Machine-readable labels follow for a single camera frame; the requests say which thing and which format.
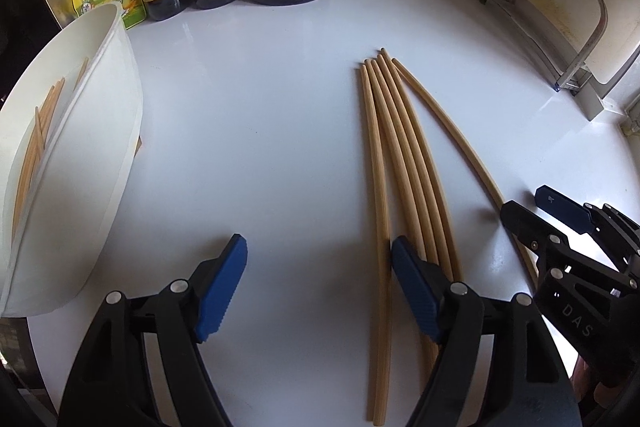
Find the person's right hand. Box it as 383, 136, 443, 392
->
571, 347, 610, 414

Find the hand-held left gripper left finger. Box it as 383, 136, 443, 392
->
57, 233, 249, 427

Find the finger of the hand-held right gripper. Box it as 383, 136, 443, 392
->
500, 201, 629, 294
534, 185, 640, 259

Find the metal cutting board rack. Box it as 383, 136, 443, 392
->
478, 0, 609, 94

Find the bundle of wooden chopsticks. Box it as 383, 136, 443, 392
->
11, 57, 91, 244

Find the row of wooden chopsticks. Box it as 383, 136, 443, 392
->
360, 48, 463, 426

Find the white bowl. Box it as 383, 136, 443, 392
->
0, 3, 146, 319

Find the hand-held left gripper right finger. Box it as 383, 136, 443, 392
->
391, 235, 583, 427

